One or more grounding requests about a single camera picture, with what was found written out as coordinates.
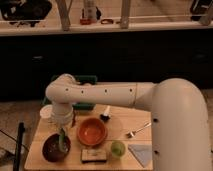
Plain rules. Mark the silver fork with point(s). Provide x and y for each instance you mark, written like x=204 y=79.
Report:
x=131 y=134

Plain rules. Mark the purple bowl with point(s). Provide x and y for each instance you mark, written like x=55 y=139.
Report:
x=51 y=151

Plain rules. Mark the blue grey cloth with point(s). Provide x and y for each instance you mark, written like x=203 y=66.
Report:
x=142 y=153

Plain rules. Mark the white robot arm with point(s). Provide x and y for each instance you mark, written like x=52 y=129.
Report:
x=179 y=116

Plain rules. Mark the green cup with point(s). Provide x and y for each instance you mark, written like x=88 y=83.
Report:
x=118 y=149

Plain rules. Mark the orange bowl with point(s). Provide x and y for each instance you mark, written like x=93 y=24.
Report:
x=91 y=132

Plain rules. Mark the black pole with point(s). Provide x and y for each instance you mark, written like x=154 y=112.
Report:
x=21 y=130

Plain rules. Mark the dark brown figurine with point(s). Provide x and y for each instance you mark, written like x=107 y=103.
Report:
x=73 y=119

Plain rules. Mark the wooden block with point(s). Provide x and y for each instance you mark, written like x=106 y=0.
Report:
x=93 y=155

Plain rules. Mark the white round container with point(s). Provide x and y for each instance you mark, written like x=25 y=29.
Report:
x=45 y=112

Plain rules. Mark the green plastic tray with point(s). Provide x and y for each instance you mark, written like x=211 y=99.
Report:
x=82 y=79

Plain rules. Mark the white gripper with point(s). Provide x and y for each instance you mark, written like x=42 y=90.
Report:
x=62 y=115

